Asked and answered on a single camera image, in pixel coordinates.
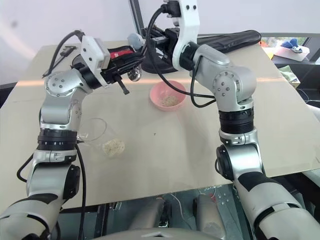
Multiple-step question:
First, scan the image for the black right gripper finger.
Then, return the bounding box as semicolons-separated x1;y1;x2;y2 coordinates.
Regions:
150;23;167;36
149;34;168;45

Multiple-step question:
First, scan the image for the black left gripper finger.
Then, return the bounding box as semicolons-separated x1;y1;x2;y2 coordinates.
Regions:
112;55;147;74
115;75;131;96

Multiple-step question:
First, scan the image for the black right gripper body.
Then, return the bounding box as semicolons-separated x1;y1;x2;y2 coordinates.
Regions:
160;27;181;53

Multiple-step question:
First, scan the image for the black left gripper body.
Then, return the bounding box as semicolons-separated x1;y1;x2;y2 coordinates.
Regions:
100;62;126;86

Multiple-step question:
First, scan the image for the shiny metal spoon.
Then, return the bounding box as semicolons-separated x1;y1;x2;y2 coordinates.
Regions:
126;65;144;83

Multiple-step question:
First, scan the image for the pink bowl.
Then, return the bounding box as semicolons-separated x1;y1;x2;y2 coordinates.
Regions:
149;80;188;113

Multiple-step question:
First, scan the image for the oatmeal in pink bowl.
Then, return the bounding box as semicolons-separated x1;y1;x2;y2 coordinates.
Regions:
159;94;180;107

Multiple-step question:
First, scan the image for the clear glass mug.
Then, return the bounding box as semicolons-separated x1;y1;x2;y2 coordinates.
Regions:
77;117;127;159

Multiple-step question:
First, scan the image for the oatmeal in glass mug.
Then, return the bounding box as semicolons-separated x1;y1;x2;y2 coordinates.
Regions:
101;138;126;158

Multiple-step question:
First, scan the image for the red and black pouch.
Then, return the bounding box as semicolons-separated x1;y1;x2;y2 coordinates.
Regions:
108;45;141;61

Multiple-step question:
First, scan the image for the grey blue soft object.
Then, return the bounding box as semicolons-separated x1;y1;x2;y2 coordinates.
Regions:
127;33;145;51

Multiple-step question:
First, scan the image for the black stand with pole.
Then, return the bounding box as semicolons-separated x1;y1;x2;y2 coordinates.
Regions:
128;0;181;75

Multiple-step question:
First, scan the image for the long black bag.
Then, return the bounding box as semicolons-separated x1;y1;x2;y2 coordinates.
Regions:
196;29;262;55

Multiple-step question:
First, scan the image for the blue cloth item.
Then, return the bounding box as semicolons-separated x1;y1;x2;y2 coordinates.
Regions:
280;38;300;50

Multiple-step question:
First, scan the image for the white box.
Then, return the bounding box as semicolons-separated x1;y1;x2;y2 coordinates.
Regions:
273;44;311;62

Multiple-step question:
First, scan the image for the green patterned item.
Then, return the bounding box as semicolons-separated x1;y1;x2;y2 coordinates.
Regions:
278;64;301;84

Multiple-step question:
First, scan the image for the grey rounded robot leg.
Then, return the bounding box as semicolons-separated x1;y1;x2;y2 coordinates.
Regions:
126;197;174;230
192;192;221;234

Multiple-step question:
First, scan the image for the grey rounded robot torso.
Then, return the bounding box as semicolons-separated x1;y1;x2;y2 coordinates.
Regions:
88;226;227;240

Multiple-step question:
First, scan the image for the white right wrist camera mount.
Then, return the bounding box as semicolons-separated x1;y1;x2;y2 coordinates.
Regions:
161;0;202;72

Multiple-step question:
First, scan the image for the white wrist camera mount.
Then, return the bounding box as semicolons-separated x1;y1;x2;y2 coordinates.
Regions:
80;35;111;88
161;0;202;72

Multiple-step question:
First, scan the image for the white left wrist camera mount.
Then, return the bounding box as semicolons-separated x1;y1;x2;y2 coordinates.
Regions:
80;35;111;88

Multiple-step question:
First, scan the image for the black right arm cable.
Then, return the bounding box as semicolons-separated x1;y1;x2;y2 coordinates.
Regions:
145;4;217;109

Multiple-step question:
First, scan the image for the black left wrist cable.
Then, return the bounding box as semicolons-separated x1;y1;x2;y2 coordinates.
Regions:
42;29;85;78

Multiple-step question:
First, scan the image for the long black left arm cable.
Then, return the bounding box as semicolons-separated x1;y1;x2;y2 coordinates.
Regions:
74;142;88;240

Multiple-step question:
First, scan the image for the short black cable loop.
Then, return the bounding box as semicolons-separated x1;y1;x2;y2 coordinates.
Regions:
16;154;35;183

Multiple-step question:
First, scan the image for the thin white wire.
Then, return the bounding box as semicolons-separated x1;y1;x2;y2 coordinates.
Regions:
171;192;191;226

